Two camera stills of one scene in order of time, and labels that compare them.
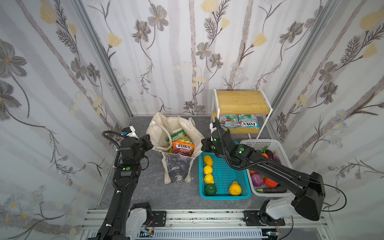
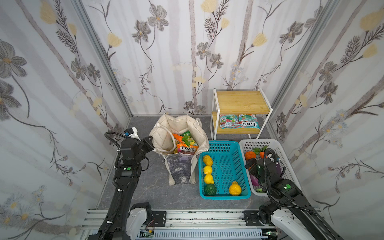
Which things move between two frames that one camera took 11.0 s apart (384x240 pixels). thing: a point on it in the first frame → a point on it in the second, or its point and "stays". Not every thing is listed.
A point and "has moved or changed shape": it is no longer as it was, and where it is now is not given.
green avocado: x=210 y=189 stays
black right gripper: x=212 y=143 → x=252 y=165
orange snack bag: x=183 y=148 has moved or changed shape
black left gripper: x=145 y=142 stays
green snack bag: x=179 y=136 has moved or changed shape
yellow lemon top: x=208 y=160 stays
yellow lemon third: x=208 y=178 stays
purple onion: x=256 y=179 stays
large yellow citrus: x=235 y=189 stays
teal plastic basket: x=223 y=174 stays
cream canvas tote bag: x=174 y=166 has moved or changed shape
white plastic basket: x=258 y=144 stays
